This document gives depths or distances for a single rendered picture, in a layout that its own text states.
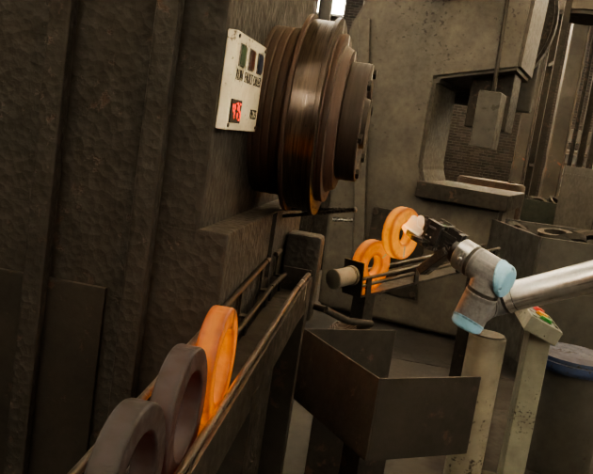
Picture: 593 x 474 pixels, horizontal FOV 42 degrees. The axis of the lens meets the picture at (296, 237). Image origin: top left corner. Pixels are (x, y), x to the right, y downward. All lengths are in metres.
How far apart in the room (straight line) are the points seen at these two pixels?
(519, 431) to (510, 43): 2.44
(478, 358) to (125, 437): 1.83
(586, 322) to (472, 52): 1.60
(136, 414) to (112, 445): 0.05
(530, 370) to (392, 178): 2.19
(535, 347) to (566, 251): 1.38
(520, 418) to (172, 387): 1.82
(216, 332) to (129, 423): 0.34
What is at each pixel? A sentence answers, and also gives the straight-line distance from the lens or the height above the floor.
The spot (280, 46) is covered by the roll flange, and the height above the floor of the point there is 1.25.
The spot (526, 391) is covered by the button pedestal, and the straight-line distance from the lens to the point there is 2.63.
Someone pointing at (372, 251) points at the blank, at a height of 0.75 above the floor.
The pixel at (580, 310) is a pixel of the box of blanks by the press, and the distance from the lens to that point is 4.01.
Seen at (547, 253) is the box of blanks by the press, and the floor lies 0.67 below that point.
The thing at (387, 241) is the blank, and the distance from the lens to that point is 2.22.
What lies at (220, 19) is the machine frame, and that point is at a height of 1.25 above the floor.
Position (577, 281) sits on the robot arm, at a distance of 2.19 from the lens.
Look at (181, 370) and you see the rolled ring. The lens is 0.98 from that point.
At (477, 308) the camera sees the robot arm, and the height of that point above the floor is 0.68.
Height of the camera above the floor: 1.08
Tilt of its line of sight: 8 degrees down
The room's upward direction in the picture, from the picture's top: 9 degrees clockwise
